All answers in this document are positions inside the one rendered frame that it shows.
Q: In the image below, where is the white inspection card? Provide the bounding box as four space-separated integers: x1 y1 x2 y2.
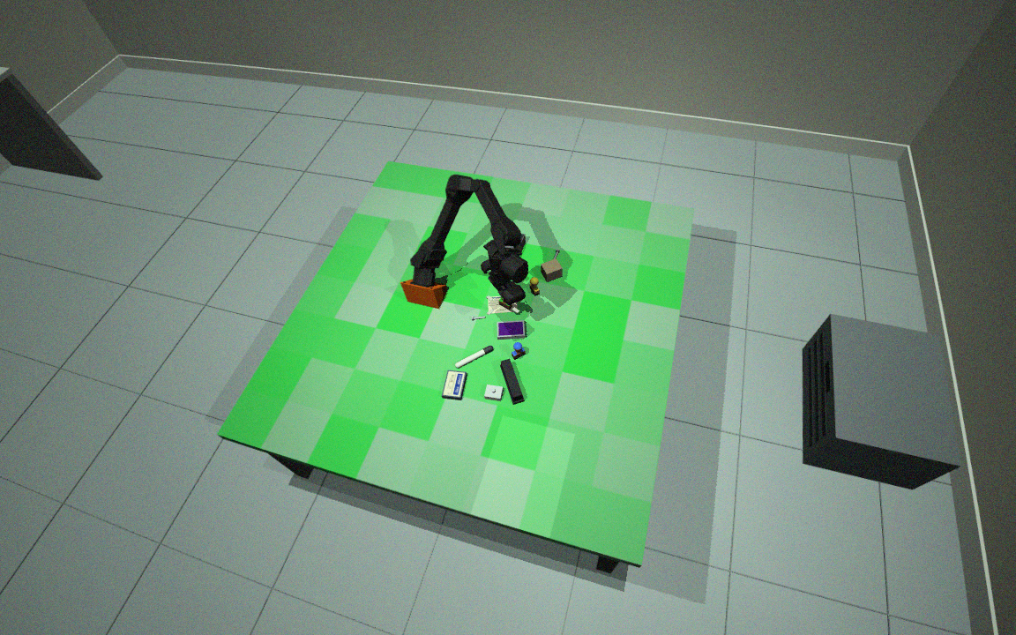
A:
487 295 519 315

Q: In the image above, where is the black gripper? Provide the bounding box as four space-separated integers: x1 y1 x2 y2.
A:
481 259 526 305

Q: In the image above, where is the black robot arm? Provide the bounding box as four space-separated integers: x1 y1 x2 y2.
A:
410 175 528 288

